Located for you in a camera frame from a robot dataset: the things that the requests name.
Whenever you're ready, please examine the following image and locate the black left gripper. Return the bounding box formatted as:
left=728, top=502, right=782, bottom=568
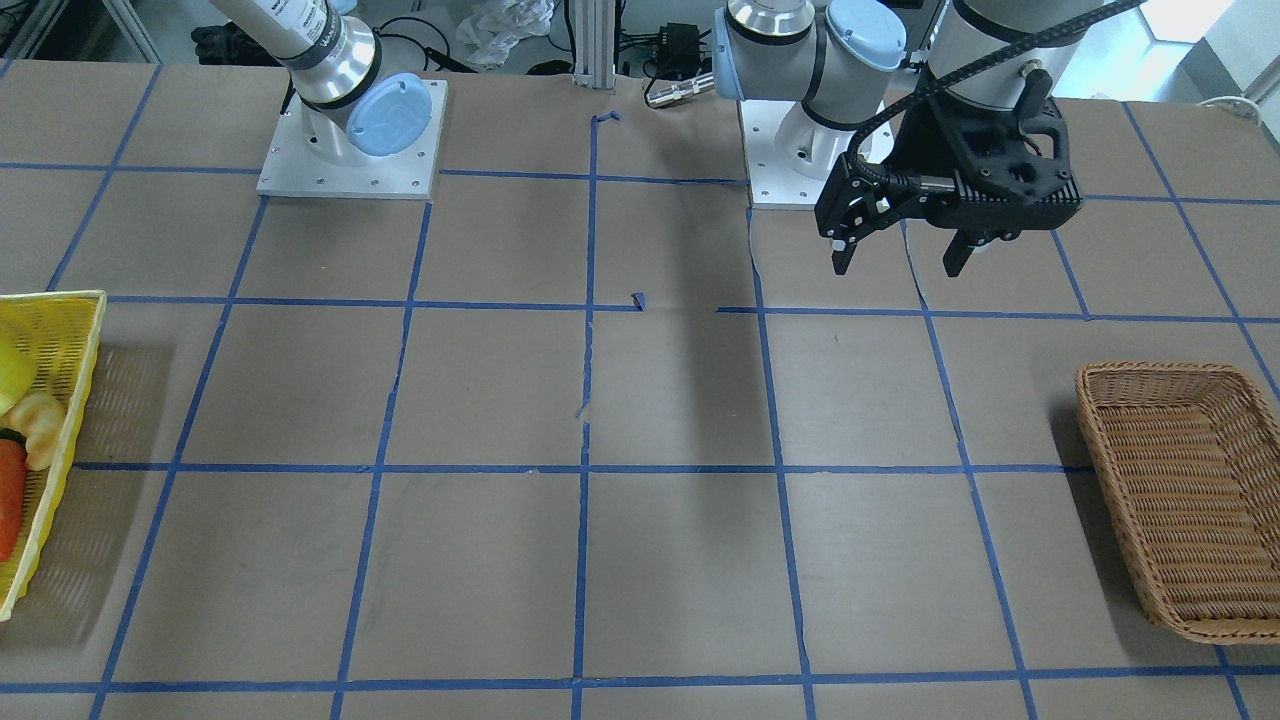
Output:
left=815, top=69, right=1084, bottom=278

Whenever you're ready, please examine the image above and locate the yellow tape roll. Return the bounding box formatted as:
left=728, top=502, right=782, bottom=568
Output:
left=0, top=340, right=38, bottom=415

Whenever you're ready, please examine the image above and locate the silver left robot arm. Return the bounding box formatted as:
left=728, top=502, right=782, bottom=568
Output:
left=712, top=1, right=1129, bottom=277

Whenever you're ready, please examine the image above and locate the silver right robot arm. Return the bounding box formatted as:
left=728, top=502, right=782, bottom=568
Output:
left=214, top=1, right=433, bottom=158

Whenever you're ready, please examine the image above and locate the silver metal connector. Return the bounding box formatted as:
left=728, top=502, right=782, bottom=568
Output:
left=644, top=72, right=716, bottom=110

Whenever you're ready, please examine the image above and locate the black power adapter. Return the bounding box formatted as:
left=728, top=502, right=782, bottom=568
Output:
left=654, top=22, right=701, bottom=79

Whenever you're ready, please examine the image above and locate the brown wicker basket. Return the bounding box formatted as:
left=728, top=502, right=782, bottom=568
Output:
left=1075, top=361, right=1279, bottom=644

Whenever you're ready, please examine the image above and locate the white crumpled plastic bag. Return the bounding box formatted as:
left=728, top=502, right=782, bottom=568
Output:
left=457, top=1, right=556, bottom=69

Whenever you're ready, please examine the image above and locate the yellow plastic basket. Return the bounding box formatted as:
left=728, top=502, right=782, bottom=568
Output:
left=1, top=290, right=108, bottom=621

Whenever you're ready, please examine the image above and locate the toy croissant bread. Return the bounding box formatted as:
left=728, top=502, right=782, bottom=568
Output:
left=1, top=389, right=67, bottom=471

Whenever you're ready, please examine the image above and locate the orange toy carrot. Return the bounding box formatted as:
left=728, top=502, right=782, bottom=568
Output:
left=1, top=428, right=29, bottom=562

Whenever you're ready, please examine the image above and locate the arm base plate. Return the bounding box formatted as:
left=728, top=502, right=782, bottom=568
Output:
left=256, top=73, right=451, bottom=201
left=739, top=100, right=854, bottom=211

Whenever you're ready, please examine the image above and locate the aluminium frame post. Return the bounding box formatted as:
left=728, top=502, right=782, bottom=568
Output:
left=564, top=1, right=623, bottom=94

